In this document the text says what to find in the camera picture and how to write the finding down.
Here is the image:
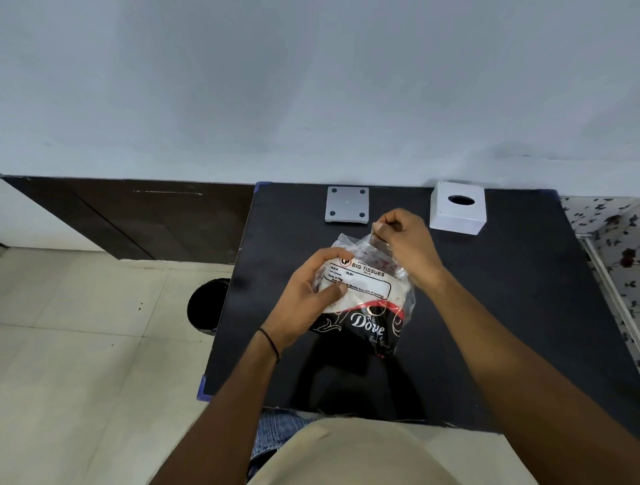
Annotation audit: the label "person's right hand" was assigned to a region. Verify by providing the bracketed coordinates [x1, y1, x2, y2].
[374, 209, 447, 293]

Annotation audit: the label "person's left hand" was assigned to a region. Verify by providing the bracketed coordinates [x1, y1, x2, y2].
[262, 247, 355, 351]

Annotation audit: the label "clear plastic tissue packet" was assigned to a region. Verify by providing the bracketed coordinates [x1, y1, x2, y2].
[309, 232, 417, 358]

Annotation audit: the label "person's right forearm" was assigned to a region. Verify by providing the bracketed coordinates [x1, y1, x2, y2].
[418, 268, 640, 485]

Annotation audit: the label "person's left forearm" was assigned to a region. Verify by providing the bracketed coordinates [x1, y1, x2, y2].
[150, 331, 292, 485]

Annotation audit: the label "grey square plate with holes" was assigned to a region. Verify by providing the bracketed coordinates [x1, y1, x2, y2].
[325, 186, 370, 224]

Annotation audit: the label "white tissue box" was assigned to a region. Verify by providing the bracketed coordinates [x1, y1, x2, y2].
[429, 181, 487, 236]

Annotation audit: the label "black wristband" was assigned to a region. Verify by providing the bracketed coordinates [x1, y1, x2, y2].
[257, 327, 282, 364]

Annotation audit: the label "black waste bin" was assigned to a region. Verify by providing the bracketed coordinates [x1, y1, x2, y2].
[187, 278, 231, 336]

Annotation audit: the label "blue jeans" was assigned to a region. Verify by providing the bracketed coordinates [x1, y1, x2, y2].
[247, 409, 319, 481]

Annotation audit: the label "beige shirt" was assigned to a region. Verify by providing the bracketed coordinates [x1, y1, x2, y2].
[247, 417, 539, 485]

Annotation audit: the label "dark brown wooden panel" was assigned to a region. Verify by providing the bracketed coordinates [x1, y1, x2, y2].
[0, 175, 256, 265]

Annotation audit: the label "floral patterned cloth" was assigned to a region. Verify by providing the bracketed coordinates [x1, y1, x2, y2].
[560, 196, 640, 371]

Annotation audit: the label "white frame bar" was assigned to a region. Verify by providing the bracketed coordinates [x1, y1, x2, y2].
[581, 237, 640, 346]

